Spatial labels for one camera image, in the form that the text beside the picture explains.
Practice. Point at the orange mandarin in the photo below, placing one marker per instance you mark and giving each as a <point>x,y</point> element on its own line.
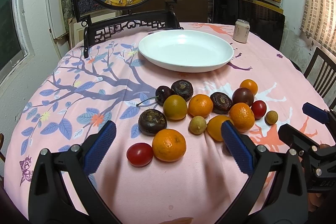
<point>169,145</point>
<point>200,105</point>
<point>242,117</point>

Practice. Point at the yellow-green orange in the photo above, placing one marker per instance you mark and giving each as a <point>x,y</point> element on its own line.
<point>175,108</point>

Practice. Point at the small brown longan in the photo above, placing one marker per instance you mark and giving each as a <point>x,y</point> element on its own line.
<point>271,117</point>

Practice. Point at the small tan longan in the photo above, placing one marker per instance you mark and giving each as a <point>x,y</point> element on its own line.
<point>197,125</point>

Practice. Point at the red cherry tomato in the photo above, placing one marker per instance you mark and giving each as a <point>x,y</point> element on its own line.
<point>259,109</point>
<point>139,154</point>

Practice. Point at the window with white frame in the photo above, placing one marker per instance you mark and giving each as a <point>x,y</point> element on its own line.
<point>15,42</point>

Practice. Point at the dark water chestnut front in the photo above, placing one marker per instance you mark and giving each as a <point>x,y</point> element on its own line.
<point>152,121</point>

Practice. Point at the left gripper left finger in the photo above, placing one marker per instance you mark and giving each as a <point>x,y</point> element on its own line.
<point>49,200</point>

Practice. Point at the dark cherry with stem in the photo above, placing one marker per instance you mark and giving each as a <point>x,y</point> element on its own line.
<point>161,94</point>

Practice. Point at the pale drink can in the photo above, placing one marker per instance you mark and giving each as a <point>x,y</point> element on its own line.
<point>241,31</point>

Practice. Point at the yellow-orange kumquat fruit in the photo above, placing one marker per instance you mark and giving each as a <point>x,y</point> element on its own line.
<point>214,127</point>

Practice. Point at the dark slatted chair right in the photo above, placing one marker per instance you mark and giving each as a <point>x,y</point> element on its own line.
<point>324,66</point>

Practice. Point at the white oval plate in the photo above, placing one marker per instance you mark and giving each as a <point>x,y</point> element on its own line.
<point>186,51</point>

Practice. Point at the dark water chestnut back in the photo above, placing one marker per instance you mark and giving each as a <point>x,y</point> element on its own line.
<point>183,88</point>

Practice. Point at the person's right hand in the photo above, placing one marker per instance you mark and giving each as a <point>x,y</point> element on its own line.
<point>314,201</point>

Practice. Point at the dark water chestnut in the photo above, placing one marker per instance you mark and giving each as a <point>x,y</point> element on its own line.
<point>222,103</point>
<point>152,121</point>
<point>183,88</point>

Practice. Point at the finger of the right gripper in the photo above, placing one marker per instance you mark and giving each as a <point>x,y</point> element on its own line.
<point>316,113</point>

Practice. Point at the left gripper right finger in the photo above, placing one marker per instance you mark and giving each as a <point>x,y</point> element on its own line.
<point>287,199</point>

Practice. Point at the dark purple plum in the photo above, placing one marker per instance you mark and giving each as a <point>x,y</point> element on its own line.
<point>243,95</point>

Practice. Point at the pink floral tablecloth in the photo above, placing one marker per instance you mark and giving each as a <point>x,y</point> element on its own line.
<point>116,83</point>

